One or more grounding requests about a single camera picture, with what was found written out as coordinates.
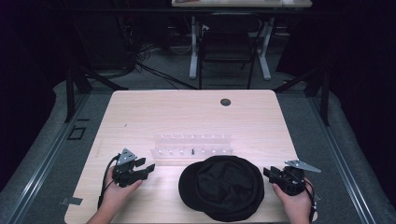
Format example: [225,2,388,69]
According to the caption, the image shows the dark cabinet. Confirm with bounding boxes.
[73,12,137,72]

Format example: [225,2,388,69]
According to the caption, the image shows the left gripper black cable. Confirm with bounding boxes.
[96,153,121,210]

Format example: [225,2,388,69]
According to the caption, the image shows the grey tape strip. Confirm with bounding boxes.
[60,196,84,206]

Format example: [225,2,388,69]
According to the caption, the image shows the black metal stand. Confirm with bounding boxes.
[64,55,129,123]
[273,60,332,127]

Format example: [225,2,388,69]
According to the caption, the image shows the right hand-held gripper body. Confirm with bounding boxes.
[274,159,322,197]

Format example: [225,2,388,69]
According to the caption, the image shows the person's left hand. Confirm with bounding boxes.
[101,167,144,217]

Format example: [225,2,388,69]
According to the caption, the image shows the black floor cables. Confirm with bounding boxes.
[135,43,199,91]

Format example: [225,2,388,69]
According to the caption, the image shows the white-legged desk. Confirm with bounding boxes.
[171,0,314,81]

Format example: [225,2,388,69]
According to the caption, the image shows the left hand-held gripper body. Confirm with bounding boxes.
[111,147,149,189]

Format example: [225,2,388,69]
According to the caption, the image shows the black chair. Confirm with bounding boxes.
[197,12,263,91]

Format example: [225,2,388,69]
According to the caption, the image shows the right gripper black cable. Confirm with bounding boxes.
[292,170,318,224]

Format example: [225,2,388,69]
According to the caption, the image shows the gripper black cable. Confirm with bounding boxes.
[96,153,121,210]
[292,170,318,224]

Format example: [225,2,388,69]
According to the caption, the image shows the black cloth hat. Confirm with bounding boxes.
[177,155,266,223]

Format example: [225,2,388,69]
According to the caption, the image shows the person's right hand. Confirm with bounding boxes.
[271,177,314,224]

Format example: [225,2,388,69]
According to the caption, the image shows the clear acrylic rack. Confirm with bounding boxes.
[150,133,234,161]

